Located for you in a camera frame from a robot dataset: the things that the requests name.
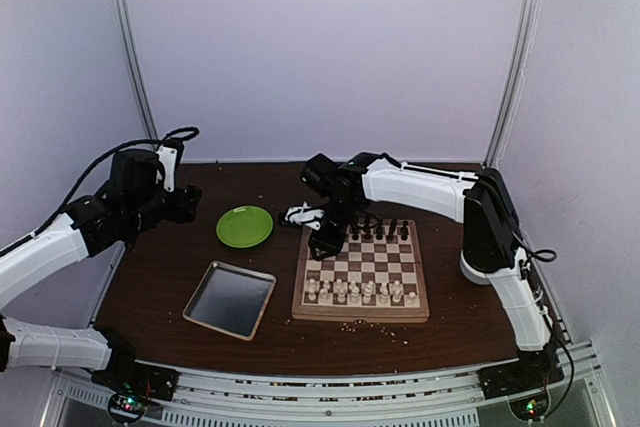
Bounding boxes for aluminium frame post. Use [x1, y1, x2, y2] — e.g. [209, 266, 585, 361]
[483, 0, 540, 168]
[114, 0, 162, 140]

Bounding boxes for white chess queen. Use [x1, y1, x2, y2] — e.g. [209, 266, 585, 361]
[348, 284, 360, 305]

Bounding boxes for metal tray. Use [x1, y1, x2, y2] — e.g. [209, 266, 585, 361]
[182, 261, 277, 341]

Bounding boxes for green plate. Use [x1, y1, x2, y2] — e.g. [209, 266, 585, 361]
[216, 206, 274, 249]

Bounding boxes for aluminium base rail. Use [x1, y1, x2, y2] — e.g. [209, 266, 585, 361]
[36, 342, 620, 426]

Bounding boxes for white chess king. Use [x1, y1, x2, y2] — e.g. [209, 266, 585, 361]
[362, 282, 375, 305]

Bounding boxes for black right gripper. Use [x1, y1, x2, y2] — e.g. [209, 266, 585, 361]
[308, 197, 361, 261]

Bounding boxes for black chess pieces row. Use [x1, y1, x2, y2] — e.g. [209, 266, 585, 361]
[347, 214, 411, 244]

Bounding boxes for white bowl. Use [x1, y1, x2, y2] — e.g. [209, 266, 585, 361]
[459, 255, 490, 286]

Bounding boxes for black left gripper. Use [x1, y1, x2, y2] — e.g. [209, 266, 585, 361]
[128, 183, 201, 235]

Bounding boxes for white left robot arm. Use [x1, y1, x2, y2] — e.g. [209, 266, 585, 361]
[1, 127, 202, 393]

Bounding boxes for wooden chess board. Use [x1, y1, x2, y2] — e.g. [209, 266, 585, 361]
[291, 219, 430, 323]

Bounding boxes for aluminium frame post left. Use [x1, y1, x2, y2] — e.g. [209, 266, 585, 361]
[114, 0, 162, 140]

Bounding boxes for aluminium frame post right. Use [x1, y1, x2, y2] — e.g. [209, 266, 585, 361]
[483, 0, 540, 168]

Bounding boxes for white chess knight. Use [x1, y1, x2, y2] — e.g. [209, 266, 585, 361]
[319, 289, 330, 304]

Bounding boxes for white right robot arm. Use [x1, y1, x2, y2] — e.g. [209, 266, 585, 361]
[278, 153, 558, 389]

